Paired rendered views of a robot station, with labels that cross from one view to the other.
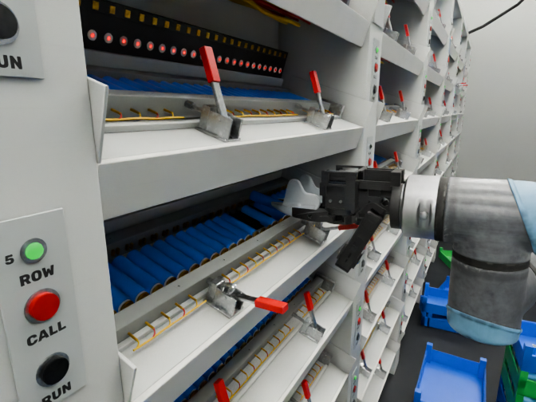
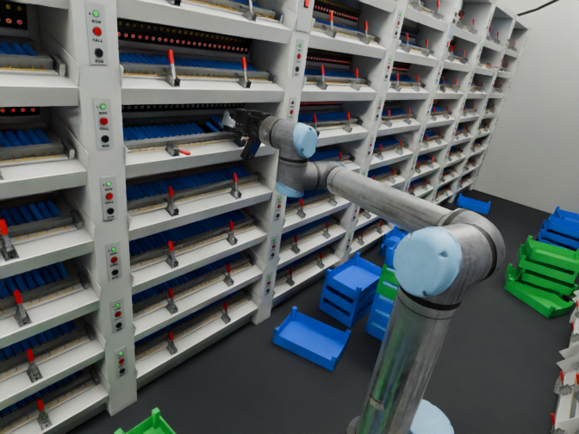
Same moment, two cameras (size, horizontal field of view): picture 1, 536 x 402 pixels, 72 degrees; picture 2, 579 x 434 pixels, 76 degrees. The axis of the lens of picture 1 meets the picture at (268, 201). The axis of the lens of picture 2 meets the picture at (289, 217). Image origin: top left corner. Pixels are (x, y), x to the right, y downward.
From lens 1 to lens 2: 0.77 m
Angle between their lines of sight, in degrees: 12
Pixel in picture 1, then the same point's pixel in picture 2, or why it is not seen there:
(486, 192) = (287, 127)
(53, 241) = (107, 105)
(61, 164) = (110, 86)
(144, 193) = (136, 99)
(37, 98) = (106, 70)
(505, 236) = (289, 146)
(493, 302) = (283, 175)
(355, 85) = (283, 65)
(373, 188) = (254, 120)
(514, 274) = (291, 164)
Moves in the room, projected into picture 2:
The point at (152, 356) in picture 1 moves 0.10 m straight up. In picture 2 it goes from (138, 157) to (136, 120)
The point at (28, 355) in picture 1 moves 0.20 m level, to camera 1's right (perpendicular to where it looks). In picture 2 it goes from (99, 132) to (177, 146)
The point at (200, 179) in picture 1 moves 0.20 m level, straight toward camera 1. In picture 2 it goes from (159, 99) to (130, 110)
